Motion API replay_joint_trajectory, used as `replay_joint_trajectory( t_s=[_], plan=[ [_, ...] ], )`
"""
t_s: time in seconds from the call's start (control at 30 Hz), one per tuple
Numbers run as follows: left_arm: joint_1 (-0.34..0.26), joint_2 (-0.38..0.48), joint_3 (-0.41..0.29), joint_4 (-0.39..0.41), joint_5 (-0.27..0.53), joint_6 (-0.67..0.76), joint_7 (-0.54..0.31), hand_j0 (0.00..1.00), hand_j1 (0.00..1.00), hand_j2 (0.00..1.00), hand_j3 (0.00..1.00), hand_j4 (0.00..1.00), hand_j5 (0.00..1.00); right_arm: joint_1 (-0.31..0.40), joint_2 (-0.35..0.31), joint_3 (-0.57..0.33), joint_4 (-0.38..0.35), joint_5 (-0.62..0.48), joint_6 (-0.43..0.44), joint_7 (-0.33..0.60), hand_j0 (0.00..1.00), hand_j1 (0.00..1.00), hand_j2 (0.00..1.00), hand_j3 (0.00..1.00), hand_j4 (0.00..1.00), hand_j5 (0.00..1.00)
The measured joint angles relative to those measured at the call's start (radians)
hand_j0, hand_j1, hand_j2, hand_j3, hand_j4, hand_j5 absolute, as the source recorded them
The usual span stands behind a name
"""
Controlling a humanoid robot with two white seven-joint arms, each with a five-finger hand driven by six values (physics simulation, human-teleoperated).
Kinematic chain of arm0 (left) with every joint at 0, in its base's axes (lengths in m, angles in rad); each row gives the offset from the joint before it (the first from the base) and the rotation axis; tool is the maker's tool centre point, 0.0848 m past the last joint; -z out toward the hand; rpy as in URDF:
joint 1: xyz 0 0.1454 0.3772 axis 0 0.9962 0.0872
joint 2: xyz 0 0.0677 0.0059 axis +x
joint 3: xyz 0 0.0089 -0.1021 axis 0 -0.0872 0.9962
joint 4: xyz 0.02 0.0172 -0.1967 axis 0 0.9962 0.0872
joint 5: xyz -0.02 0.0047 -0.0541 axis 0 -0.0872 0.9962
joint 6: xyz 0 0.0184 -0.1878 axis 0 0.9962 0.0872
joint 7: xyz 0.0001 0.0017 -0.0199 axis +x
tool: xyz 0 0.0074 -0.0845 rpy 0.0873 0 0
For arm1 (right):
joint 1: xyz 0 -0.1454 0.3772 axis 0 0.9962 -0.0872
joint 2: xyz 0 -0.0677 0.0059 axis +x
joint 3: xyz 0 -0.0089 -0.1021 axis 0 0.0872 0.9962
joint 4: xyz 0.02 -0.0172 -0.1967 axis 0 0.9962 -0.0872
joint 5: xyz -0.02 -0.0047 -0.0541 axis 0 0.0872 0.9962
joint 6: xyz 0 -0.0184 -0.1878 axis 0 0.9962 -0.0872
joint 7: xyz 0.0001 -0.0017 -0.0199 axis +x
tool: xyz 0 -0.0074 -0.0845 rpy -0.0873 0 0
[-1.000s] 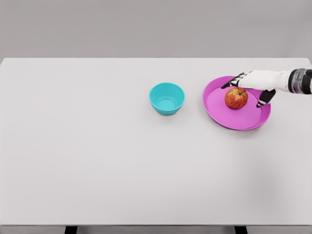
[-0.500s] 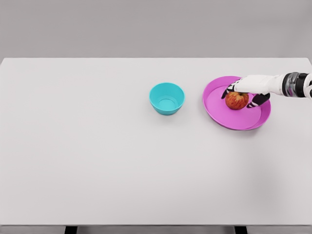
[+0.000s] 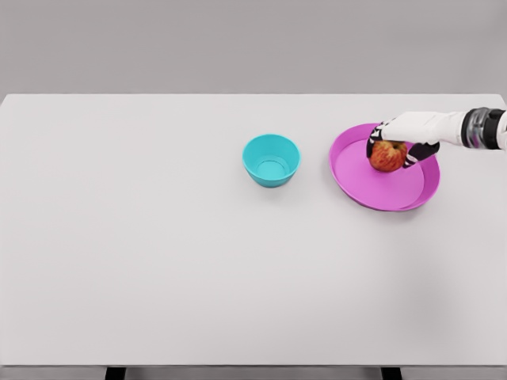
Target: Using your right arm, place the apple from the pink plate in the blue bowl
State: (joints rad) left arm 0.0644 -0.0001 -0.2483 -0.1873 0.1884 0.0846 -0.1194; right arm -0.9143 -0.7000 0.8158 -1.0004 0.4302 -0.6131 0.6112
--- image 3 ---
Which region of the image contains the red apple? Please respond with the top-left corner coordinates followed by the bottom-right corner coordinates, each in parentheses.
top-left (368, 139), bottom-right (409, 173)

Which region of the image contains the pink plate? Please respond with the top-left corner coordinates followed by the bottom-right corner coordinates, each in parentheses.
top-left (328, 123), bottom-right (441, 212)

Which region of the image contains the blue bowl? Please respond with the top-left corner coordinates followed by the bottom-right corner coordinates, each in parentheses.
top-left (242, 134), bottom-right (302, 188)

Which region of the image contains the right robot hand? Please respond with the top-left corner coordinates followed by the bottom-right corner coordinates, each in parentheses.
top-left (365, 111), bottom-right (448, 170)

